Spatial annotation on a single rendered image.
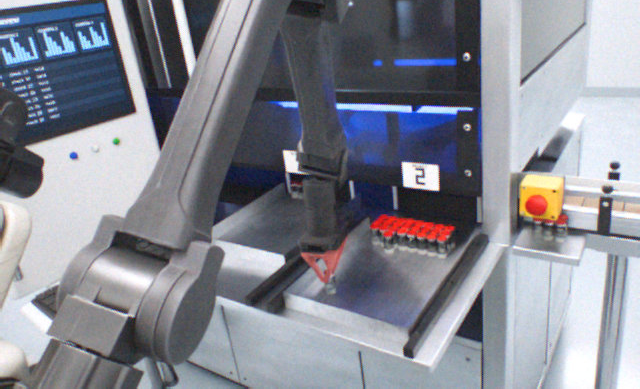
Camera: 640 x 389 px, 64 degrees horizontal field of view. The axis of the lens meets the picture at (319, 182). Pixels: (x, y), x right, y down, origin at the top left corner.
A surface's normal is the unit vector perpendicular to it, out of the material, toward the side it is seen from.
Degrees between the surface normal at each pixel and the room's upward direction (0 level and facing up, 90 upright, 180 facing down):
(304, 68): 125
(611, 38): 90
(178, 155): 51
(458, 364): 90
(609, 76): 90
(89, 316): 41
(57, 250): 90
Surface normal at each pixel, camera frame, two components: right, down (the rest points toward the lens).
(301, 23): -0.32, 0.84
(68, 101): 0.74, 0.16
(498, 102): -0.54, 0.38
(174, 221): -0.16, -0.28
